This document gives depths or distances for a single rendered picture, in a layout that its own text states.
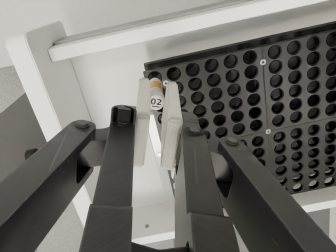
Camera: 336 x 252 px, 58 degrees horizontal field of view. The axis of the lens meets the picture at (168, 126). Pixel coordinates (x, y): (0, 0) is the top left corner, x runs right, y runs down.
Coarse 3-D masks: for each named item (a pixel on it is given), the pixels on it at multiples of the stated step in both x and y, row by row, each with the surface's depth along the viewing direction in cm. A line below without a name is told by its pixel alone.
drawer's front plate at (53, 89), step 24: (48, 24) 30; (24, 48) 24; (48, 48) 28; (24, 72) 25; (48, 72) 27; (72, 72) 33; (48, 96) 26; (72, 96) 32; (48, 120) 27; (72, 120) 30; (96, 168) 35
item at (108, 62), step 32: (224, 0) 31; (256, 0) 28; (288, 0) 27; (320, 0) 27; (96, 32) 29; (128, 32) 27; (160, 32) 27; (192, 32) 33; (224, 32) 33; (256, 32) 33; (96, 64) 34; (128, 64) 34; (96, 96) 36; (128, 96) 36; (96, 128) 37; (160, 192) 42; (320, 192) 38; (160, 224) 39
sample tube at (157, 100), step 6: (156, 78) 25; (150, 84) 24; (156, 84) 24; (150, 90) 23; (156, 90) 22; (150, 96) 21; (156, 96) 21; (162, 96) 22; (150, 102) 21; (156, 102) 21; (162, 102) 21; (156, 108) 22
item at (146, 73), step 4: (156, 68) 28; (160, 68) 28; (144, 72) 28; (148, 72) 28; (160, 72) 28; (144, 76) 28; (148, 76) 28; (160, 80) 29; (164, 88) 29; (164, 92) 29; (164, 96) 29; (156, 112) 30; (160, 112) 30; (156, 116) 30; (156, 120) 30; (160, 120) 31; (156, 124) 30; (160, 124) 30; (160, 128) 31; (160, 132) 31; (160, 136) 31; (160, 140) 31; (168, 172) 33; (172, 184) 34; (172, 188) 34
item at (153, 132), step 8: (152, 112) 36; (152, 120) 36; (152, 128) 36; (152, 136) 37; (152, 144) 37; (160, 144) 37; (160, 152) 38; (160, 160) 38; (160, 168) 39; (160, 176) 39; (168, 176) 39; (168, 184) 40
